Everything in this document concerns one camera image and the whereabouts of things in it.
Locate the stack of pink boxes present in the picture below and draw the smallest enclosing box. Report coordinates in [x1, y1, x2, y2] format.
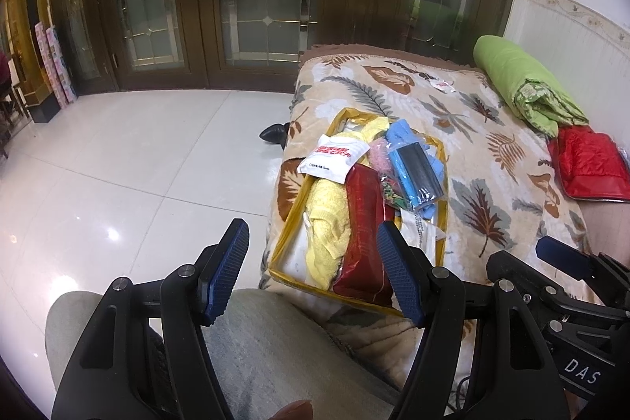
[33, 21, 78, 107]

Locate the colourful printed packet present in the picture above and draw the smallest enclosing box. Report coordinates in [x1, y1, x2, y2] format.
[378, 175, 410, 213]

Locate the leaf print blanket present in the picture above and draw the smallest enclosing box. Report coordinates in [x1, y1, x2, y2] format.
[258, 48, 601, 401]

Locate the white tray with yellow rim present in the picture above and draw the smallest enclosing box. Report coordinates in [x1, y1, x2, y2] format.
[268, 107, 446, 317]

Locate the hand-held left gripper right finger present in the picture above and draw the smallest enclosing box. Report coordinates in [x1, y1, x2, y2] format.
[375, 220, 572, 420]

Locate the blue and black packet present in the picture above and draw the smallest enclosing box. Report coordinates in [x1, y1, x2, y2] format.
[388, 142, 445, 210]

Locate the black cable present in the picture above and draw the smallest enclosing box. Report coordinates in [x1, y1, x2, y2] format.
[454, 375, 474, 420]

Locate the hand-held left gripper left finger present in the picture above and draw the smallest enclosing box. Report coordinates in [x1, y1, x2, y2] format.
[52, 217, 250, 420]

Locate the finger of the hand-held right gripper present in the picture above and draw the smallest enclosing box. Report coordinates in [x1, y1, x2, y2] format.
[486, 249, 558, 309]
[535, 234, 630, 303]

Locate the pink bed sheet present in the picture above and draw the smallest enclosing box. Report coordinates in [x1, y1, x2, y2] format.
[583, 198, 630, 264]

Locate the person's left hand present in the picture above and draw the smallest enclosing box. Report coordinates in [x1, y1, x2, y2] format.
[273, 399, 314, 420]

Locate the black leather shoe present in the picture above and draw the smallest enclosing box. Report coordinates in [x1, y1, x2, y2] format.
[260, 122, 291, 145]

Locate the light blue terry towel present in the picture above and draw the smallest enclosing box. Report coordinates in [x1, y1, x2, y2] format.
[385, 119, 442, 220]

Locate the yellow terry towel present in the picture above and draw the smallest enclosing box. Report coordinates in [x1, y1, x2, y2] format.
[304, 117, 391, 290]

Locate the white packet with red print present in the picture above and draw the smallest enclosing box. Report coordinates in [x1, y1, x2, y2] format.
[296, 133, 371, 185]

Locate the green folded quilt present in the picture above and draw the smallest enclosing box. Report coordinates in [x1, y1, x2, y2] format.
[473, 35, 590, 138]

